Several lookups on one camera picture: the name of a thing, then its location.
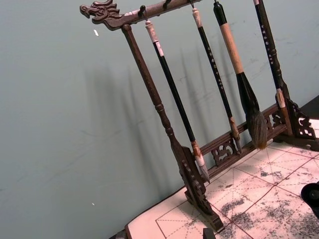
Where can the thin black brush white cap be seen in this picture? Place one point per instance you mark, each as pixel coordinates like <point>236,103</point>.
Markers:
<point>172,87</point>

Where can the dark carved wooden brush rack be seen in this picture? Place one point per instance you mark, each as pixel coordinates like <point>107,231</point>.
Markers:
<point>140,62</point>

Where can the black brush with white characters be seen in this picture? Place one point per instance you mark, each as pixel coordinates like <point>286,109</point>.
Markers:
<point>214,67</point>

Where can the white gridded calligraphy mat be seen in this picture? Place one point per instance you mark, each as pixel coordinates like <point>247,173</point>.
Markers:
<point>249,189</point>

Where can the small black block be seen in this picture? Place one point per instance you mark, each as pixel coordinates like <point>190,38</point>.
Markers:
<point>208,234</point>

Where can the long black brush white characters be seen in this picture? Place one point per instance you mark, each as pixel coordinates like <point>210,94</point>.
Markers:
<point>268,46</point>

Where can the black round ink dish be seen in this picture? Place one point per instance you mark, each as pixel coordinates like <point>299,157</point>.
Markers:
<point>311,195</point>

